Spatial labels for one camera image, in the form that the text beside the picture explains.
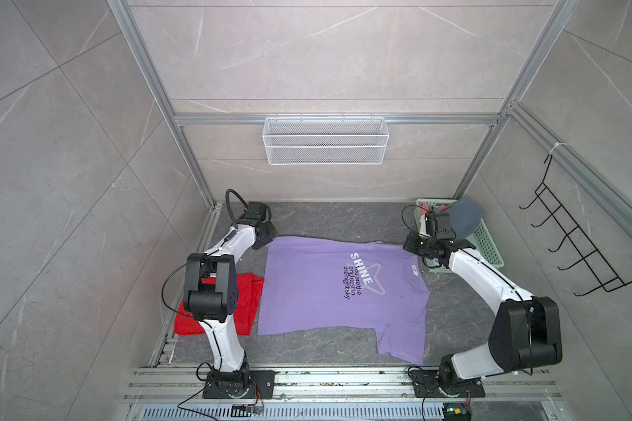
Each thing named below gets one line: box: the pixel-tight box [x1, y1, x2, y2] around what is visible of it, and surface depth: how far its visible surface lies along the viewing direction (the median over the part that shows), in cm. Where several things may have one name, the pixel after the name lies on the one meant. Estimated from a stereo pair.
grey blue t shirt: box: [449, 197, 485, 239], surface depth 110 cm
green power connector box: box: [443, 402, 472, 421], surface depth 72 cm
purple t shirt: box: [258, 236, 431, 364], surface depth 93 cm
